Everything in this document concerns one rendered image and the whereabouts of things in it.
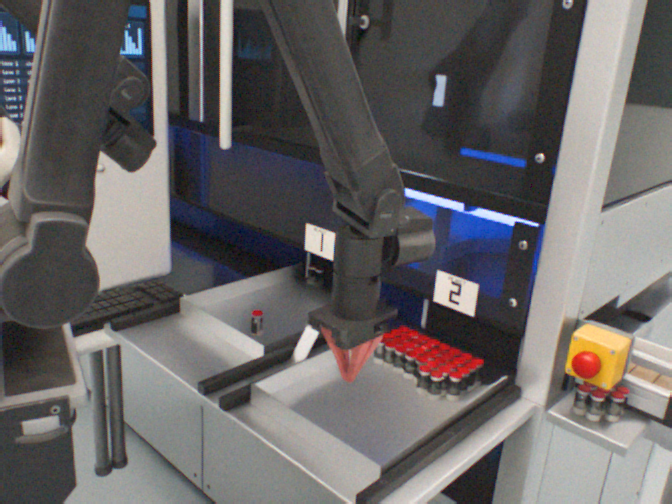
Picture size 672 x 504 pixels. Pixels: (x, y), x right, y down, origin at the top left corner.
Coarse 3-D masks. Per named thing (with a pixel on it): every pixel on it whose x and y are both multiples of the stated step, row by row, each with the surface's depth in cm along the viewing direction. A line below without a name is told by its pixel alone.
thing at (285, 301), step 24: (216, 288) 130; (240, 288) 135; (264, 288) 140; (288, 288) 141; (312, 288) 142; (192, 312) 122; (216, 312) 127; (240, 312) 128; (264, 312) 128; (288, 312) 129; (240, 336) 112; (264, 336) 118; (288, 336) 112
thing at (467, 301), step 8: (440, 272) 111; (440, 280) 111; (448, 280) 110; (456, 280) 109; (464, 280) 107; (440, 288) 111; (448, 288) 110; (456, 288) 109; (464, 288) 108; (472, 288) 107; (440, 296) 112; (448, 296) 110; (456, 296) 109; (464, 296) 108; (472, 296) 107; (448, 304) 111; (456, 304) 110; (464, 304) 108; (472, 304) 107; (464, 312) 109; (472, 312) 108
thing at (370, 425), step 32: (256, 384) 96; (288, 384) 102; (320, 384) 104; (352, 384) 104; (384, 384) 105; (416, 384) 106; (480, 384) 107; (288, 416) 91; (320, 416) 95; (352, 416) 96; (384, 416) 96; (416, 416) 97; (448, 416) 92; (320, 448) 88; (352, 448) 83; (384, 448) 89; (416, 448) 86
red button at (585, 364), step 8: (584, 352) 92; (576, 360) 92; (584, 360) 91; (592, 360) 91; (576, 368) 93; (584, 368) 92; (592, 368) 91; (600, 368) 92; (584, 376) 92; (592, 376) 91
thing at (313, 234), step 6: (306, 228) 133; (312, 228) 131; (318, 228) 130; (306, 234) 133; (312, 234) 132; (318, 234) 131; (324, 234) 129; (330, 234) 128; (306, 240) 133; (312, 240) 132; (318, 240) 131; (324, 240) 130; (330, 240) 128; (306, 246) 134; (312, 246) 133; (318, 246) 131; (324, 246) 130; (330, 246) 129; (312, 252) 133; (318, 252) 132; (324, 252) 130; (330, 252) 129; (330, 258) 129
